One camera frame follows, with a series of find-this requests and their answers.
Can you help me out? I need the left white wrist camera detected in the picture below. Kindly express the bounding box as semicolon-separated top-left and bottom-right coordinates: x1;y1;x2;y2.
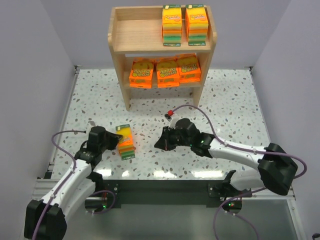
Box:
86;120;96;134

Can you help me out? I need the wooden two-tier shelf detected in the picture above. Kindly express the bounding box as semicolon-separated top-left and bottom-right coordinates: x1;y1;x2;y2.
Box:
107;5;218;110

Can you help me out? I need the orange Scrub Daddy box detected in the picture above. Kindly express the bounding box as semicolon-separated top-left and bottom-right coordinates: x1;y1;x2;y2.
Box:
155;56;180;88
175;53;202;84
129;57;155;89

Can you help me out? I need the purple cable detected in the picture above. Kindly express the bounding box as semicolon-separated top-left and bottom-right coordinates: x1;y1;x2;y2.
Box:
31;129;117;240
167;104;308;240

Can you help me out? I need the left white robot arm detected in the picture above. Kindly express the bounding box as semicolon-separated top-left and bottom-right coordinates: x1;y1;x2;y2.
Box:
23;126;123;240

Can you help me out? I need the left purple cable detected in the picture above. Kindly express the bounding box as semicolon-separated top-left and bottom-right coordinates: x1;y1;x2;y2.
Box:
31;129;117;240

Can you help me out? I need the Sponge Daddy sponge pack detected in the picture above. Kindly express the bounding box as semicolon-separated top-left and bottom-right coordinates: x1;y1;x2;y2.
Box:
161;4;182;47
185;4;209;46
115;124;135;161

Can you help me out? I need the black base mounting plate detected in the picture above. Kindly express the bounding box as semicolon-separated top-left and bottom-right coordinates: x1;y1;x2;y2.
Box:
84;178;251;210

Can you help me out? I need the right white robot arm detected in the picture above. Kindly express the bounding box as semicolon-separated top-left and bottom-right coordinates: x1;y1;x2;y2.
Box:
154;118;298;196

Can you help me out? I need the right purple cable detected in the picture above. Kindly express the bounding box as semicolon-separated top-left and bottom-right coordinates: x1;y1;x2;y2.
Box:
167;104;308;240

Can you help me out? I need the aluminium frame rail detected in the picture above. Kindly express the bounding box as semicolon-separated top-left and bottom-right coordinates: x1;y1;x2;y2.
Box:
31;178;297;201

